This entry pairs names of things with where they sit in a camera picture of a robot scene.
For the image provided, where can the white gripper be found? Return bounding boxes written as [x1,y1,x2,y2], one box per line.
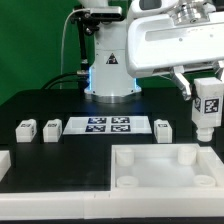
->
[126,12,224,101]

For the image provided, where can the white square tabletop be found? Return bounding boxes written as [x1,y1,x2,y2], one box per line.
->
[111,144,224,189]

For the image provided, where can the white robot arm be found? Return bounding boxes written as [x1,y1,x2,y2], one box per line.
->
[79,0,224,102]

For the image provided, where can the white U-shaped fence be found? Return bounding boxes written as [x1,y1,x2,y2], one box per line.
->
[0,145,224,222]

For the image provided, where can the white marker base plate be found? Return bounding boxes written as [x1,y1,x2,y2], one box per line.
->
[63,116,152,135]

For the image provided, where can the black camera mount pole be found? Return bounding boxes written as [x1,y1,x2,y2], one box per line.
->
[70,5,99,90]

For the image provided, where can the black cables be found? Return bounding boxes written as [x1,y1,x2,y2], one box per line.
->
[41,71,91,90]

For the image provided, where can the white cable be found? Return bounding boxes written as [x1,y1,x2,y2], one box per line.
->
[59,8,88,90]

